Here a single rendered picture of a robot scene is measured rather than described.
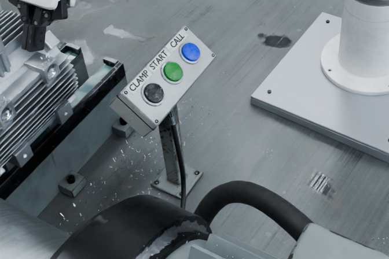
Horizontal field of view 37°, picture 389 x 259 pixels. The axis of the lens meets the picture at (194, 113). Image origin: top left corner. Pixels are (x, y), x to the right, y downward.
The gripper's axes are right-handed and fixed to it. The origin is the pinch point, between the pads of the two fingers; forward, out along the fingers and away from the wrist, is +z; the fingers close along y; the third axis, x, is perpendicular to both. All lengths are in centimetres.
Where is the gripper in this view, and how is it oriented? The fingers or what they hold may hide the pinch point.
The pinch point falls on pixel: (33, 37)
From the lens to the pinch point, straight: 91.6
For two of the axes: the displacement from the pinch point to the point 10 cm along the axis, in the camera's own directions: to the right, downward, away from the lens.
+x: -4.8, 2.0, -8.5
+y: -8.6, -3.3, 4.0
